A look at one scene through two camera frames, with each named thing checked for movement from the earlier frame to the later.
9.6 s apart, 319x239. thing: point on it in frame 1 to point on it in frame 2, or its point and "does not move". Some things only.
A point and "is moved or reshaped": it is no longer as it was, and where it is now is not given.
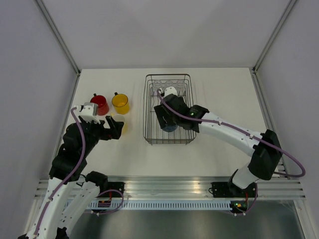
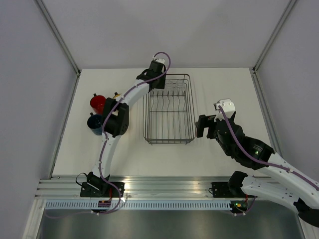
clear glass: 180,85 does not move
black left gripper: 115,127 to 162,84
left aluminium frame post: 58,36 does not move
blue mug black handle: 170,128 is moved or reshaped
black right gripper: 160,112 to 203,120
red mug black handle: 103,108 does not move
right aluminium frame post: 288,9 does not move
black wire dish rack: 156,86 does not move
